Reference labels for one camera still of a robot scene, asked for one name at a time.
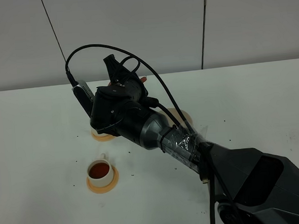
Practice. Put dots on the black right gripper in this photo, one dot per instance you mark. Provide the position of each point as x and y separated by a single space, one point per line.
118 109

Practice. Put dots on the brown clay teapot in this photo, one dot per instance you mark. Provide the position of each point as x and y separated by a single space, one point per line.
143 79

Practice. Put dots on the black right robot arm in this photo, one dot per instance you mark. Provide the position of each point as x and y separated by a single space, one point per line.
246 185

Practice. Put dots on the beige round teapot coaster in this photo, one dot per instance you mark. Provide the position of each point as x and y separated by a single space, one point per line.
178 117

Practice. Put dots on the far white teacup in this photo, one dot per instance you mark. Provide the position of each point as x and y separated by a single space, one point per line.
96 134

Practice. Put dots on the white teacup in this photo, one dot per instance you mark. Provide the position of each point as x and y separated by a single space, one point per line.
100 172
96 134

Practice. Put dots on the far orange saucer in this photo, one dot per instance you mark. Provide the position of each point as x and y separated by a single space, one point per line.
103 137

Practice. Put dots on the orange saucer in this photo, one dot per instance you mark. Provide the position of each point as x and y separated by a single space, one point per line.
107 188
103 137

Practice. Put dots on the near white teacup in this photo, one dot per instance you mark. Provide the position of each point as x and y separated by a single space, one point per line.
100 172

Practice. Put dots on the near orange saucer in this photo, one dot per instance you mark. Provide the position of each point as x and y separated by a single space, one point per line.
107 188

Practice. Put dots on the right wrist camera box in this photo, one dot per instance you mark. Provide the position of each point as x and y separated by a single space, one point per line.
85 96

